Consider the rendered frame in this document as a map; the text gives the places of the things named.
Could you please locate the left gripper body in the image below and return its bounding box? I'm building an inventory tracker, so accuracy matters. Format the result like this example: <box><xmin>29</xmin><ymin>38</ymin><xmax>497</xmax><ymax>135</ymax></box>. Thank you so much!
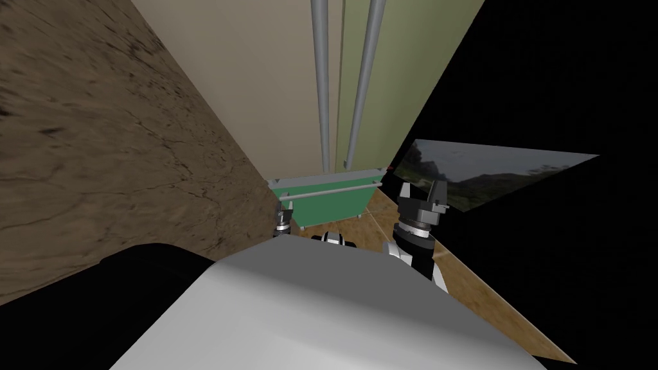
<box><xmin>275</xmin><ymin>200</ymin><xmax>294</xmax><ymax>226</ymax></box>

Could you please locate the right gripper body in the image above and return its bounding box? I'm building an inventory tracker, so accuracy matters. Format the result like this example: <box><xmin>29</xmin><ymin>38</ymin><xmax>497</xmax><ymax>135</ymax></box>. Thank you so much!
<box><xmin>397</xmin><ymin>197</ymin><xmax>450</xmax><ymax>226</ymax></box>

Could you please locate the green drawer front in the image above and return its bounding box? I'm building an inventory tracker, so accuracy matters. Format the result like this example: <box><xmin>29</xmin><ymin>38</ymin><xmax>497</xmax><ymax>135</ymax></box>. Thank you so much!
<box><xmin>267</xmin><ymin>168</ymin><xmax>388</xmax><ymax>232</ymax></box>

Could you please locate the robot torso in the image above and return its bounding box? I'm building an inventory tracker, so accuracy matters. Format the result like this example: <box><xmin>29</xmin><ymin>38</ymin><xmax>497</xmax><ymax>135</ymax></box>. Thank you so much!
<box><xmin>109</xmin><ymin>231</ymin><xmax>547</xmax><ymax>370</ymax></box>

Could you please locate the green appliance door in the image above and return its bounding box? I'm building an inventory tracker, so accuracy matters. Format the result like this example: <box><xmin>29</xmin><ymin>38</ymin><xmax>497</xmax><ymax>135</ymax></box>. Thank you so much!
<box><xmin>335</xmin><ymin>0</ymin><xmax>486</xmax><ymax>174</ymax></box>

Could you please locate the beige appliance door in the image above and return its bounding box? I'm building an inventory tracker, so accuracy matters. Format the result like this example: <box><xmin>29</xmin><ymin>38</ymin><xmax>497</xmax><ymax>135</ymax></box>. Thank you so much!
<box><xmin>130</xmin><ymin>0</ymin><xmax>344</xmax><ymax>181</ymax></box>

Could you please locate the landscape picture on wall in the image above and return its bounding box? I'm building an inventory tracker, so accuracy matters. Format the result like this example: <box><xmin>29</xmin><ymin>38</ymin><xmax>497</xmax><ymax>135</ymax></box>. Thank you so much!
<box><xmin>393</xmin><ymin>138</ymin><xmax>600</xmax><ymax>213</ymax></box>

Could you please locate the grey drawer handle bar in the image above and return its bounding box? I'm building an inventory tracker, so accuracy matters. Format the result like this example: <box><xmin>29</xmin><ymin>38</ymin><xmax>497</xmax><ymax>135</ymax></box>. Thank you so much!
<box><xmin>278</xmin><ymin>181</ymin><xmax>384</xmax><ymax>202</ymax></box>

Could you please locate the long grey door handle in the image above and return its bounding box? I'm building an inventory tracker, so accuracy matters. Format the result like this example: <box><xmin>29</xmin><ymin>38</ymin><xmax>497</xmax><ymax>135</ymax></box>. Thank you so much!
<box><xmin>342</xmin><ymin>0</ymin><xmax>388</xmax><ymax>172</ymax></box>
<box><xmin>310</xmin><ymin>0</ymin><xmax>332</xmax><ymax>173</ymax></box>

